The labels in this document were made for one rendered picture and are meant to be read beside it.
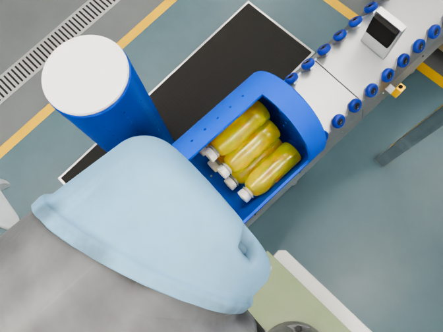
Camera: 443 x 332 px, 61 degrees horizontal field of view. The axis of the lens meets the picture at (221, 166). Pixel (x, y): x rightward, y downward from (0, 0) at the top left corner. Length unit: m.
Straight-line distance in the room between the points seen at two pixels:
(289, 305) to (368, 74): 0.83
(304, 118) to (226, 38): 1.43
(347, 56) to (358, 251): 1.13
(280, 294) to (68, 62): 0.94
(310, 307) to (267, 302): 0.09
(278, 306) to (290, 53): 1.69
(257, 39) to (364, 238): 1.25
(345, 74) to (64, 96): 0.90
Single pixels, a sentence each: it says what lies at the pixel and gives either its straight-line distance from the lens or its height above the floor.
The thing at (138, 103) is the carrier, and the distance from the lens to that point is 1.34.
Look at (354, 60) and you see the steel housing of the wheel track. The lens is 1.38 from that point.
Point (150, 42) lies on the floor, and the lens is 2.54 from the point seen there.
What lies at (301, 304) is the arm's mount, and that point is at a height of 1.26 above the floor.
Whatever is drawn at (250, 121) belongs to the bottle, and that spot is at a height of 1.15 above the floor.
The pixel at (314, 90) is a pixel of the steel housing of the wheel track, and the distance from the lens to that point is 1.30.
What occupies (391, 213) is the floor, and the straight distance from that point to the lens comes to 2.24.
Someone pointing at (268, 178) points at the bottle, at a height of 1.07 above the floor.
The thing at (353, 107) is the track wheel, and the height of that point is 0.97.
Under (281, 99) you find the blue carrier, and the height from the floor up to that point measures 1.23.
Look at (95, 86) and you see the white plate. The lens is 1.25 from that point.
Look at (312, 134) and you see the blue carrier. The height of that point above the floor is 1.19.
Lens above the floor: 2.07
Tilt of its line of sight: 75 degrees down
